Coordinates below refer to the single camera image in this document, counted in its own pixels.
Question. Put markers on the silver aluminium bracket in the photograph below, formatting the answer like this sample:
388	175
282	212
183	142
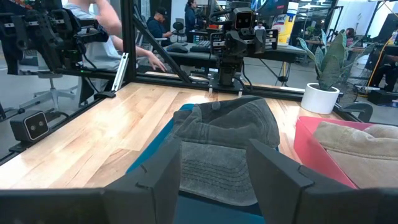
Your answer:
121	71

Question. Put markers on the black computer mouse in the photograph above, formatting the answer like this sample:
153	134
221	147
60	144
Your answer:
177	48

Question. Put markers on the black box on floor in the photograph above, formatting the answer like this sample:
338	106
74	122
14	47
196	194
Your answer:
382	96

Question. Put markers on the office chair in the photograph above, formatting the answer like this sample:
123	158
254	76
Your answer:
51	90

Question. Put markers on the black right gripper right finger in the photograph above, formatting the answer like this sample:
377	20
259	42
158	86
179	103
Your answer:
280	186

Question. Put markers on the black aluminium table frame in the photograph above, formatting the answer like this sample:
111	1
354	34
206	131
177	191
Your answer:
129	37

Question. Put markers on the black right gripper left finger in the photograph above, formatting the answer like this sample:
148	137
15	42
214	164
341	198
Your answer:
155	186

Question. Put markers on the computer monitor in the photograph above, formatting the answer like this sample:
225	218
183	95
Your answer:
270	6

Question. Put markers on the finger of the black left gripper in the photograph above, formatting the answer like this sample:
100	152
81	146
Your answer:
271	39
217	43

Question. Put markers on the disinfectant wipes canister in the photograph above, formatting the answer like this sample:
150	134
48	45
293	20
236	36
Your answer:
286	25

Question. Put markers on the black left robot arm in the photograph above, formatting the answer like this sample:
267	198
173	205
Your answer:
228	73

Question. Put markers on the person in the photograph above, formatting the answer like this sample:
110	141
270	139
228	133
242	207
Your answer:
259	26
99	46
190	15
349	34
157	26

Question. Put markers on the black keyboard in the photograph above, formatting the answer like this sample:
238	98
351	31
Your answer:
201	46

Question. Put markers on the black table-level camera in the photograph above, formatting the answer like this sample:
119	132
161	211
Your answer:
29	126

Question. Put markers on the potted snake plant white pot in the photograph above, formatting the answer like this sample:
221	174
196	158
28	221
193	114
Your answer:
318	99

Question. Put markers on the black desk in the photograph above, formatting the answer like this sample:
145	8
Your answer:
273	54

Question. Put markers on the blue plastic bin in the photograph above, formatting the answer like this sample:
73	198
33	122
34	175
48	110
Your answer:
202	214

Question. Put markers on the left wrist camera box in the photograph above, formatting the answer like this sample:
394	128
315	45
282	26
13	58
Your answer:
243	19

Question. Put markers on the dark grey cap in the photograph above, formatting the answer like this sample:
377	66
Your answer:
224	124

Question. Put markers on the pink-red plastic bin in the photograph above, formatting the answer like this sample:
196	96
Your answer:
311	149

